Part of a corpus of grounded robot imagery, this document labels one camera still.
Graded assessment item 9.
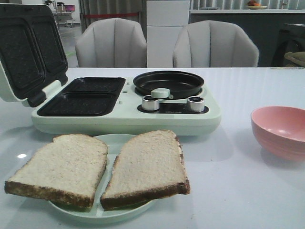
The green breakfast maker base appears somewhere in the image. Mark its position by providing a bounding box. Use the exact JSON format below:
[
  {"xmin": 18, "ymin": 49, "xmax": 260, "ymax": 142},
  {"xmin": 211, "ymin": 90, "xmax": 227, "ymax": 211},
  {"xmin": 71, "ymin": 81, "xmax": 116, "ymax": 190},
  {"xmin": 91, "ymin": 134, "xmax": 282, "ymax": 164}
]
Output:
[{"xmin": 31, "ymin": 77, "xmax": 221, "ymax": 135}]

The fruit bowl on counter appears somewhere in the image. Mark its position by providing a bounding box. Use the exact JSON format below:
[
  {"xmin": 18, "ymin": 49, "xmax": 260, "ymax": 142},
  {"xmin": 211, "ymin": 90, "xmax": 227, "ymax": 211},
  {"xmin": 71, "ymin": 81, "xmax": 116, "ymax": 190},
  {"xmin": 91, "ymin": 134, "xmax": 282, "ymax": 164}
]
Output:
[{"xmin": 246, "ymin": 0, "xmax": 267, "ymax": 10}]

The dark grey counter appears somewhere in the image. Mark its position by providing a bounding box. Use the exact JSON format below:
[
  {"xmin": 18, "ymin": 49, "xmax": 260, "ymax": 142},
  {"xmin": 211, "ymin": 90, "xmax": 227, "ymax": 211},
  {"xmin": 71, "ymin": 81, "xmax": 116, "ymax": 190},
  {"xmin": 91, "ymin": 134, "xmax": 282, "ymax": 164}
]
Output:
[{"xmin": 189, "ymin": 9, "xmax": 305, "ymax": 67}]

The right silver control knob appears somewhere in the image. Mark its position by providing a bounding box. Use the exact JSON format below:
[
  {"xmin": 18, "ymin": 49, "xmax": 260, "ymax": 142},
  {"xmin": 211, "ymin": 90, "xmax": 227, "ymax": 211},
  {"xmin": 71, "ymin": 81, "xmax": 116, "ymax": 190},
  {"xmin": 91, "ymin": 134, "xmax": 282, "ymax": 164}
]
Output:
[{"xmin": 186, "ymin": 96, "xmax": 205, "ymax": 113}]

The red barrier belt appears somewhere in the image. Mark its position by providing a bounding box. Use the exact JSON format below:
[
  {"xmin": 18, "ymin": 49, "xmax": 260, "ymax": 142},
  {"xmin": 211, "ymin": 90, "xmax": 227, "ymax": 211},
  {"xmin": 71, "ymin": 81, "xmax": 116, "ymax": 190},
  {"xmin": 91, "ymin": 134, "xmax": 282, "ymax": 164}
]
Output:
[{"xmin": 83, "ymin": 12, "xmax": 139, "ymax": 19}]

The light green round plate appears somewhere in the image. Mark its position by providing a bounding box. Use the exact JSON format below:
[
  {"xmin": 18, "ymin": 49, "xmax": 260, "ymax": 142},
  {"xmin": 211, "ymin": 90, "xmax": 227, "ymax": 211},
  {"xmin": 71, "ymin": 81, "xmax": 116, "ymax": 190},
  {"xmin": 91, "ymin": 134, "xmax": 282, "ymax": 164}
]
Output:
[{"xmin": 49, "ymin": 134, "xmax": 155, "ymax": 224}]

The left grey armchair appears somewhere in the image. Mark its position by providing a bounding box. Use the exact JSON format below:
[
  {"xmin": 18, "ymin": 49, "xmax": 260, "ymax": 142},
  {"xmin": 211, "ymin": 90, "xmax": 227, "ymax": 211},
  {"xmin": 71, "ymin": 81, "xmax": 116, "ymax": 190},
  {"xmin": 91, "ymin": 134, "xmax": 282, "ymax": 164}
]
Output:
[{"xmin": 75, "ymin": 18, "xmax": 147, "ymax": 68}]

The beige cushion at right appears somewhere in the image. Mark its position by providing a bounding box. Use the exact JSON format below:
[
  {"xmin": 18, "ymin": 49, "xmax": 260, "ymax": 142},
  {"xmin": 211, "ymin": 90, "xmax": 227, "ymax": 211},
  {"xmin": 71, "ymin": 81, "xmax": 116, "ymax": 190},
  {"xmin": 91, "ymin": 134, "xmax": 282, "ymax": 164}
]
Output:
[{"xmin": 284, "ymin": 52, "xmax": 305, "ymax": 67}]

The grey armchair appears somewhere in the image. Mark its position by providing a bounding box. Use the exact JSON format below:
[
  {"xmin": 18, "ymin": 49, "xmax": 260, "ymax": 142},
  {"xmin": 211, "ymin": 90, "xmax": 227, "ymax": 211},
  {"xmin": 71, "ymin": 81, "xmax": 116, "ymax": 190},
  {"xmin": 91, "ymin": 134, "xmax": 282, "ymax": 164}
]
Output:
[
  {"xmin": 173, "ymin": 20, "xmax": 259, "ymax": 68},
  {"xmin": 75, "ymin": 18, "xmax": 147, "ymax": 68}
]

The black round frying pan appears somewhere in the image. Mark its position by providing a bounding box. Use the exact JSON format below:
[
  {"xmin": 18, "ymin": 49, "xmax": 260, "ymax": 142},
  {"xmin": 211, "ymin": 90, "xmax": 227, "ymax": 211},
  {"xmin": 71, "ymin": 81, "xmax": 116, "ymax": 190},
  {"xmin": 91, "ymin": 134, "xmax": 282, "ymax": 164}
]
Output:
[{"xmin": 133, "ymin": 70, "xmax": 204, "ymax": 99}]

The right grey armchair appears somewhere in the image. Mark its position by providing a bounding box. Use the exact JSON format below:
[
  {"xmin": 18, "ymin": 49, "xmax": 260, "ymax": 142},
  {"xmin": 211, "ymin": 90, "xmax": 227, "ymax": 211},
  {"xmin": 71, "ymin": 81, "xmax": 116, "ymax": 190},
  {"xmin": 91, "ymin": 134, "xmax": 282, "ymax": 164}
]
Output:
[{"xmin": 173, "ymin": 20, "xmax": 259, "ymax": 68}]

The white cabinet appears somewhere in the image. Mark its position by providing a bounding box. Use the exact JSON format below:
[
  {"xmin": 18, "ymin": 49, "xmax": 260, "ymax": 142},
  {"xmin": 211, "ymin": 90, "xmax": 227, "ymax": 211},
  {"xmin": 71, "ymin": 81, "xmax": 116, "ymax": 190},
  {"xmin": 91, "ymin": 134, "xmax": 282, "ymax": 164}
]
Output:
[{"xmin": 146, "ymin": 0, "xmax": 190, "ymax": 68}]

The silver control knob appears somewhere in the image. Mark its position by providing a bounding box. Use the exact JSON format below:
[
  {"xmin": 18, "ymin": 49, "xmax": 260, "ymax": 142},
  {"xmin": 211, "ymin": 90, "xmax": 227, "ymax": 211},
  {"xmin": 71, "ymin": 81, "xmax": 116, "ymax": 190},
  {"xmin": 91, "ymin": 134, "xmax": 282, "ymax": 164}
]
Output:
[
  {"xmin": 186, "ymin": 96, "xmax": 205, "ymax": 113},
  {"xmin": 142, "ymin": 95, "xmax": 160, "ymax": 111}
]

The bread slice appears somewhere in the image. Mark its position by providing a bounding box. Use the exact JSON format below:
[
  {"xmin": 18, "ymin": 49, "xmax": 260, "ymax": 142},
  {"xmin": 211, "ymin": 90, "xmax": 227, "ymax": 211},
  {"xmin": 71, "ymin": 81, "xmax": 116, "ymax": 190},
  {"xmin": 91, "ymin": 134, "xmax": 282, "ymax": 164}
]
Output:
[
  {"xmin": 4, "ymin": 134, "xmax": 108, "ymax": 208},
  {"xmin": 100, "ymin": 130, "xmax": 190, "ymax": 210}
]

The green breakfast maker lid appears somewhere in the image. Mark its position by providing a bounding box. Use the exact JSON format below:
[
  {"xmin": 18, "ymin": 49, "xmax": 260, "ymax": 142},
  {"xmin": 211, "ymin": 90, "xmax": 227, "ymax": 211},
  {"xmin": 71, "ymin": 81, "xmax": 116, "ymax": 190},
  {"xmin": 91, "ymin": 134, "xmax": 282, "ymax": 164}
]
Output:
[{"xmin": 0, "ymin": 3, "xmax": 68, "ymax": 107}]

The pink bowl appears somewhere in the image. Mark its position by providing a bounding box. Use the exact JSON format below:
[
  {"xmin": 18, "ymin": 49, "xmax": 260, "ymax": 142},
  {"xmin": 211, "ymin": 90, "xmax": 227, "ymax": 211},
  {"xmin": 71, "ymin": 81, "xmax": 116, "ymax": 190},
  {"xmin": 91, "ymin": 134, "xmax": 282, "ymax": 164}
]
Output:
[{"xmin": 251, "ymin": 106, "xmax": 305, "ymax": 161}]

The left silver control knob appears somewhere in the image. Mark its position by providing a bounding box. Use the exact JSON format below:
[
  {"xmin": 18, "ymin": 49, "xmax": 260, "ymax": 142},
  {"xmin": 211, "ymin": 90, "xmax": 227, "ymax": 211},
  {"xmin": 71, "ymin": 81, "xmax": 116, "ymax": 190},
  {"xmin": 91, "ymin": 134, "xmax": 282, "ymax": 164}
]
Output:
[{"xmin": 142, "ymin": 95, "xmax": 160, "ymax": 111}]

